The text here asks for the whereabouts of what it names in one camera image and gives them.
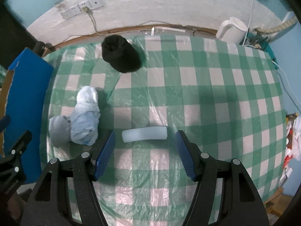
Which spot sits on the white electric kettle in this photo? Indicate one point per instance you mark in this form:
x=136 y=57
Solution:
x=232 y=30

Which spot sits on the grey sock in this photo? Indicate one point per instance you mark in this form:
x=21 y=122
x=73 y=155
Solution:
x=59 y=130

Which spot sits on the white blue crumpled cloth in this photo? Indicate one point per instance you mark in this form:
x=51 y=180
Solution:
x=85 y=117

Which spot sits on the striped hose pipe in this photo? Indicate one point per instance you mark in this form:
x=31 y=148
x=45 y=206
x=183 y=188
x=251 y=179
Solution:
x=278 y=28

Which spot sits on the green checkered tablecloth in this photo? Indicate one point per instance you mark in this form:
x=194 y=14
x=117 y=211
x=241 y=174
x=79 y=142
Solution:
x=225 y=97

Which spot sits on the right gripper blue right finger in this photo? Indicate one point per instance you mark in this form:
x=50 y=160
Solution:
x=185 y=151

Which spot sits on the black knit hat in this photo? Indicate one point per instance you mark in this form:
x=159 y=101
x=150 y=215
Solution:
x=120 y=54

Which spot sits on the white wall socket strip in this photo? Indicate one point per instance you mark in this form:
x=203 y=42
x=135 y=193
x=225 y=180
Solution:
x=81 y=7

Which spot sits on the blue cardboard box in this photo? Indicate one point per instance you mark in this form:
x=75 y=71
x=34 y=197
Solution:
x=22 y=99

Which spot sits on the white foam block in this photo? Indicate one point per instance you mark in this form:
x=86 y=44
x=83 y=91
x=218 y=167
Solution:
x=147 y=133

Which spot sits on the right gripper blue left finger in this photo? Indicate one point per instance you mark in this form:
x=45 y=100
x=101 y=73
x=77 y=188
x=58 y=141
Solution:
x=103 y=153

